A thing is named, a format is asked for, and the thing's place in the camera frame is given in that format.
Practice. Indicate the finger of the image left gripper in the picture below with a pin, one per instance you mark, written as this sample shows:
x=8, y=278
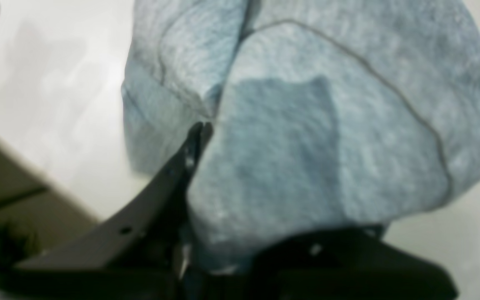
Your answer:
x=134, y=255

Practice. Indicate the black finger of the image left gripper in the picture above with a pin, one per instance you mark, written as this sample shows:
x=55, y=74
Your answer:
x=348, y=264

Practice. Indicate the grey T-shirt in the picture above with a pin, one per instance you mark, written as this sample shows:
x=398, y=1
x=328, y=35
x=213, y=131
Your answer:
x=326, y=113

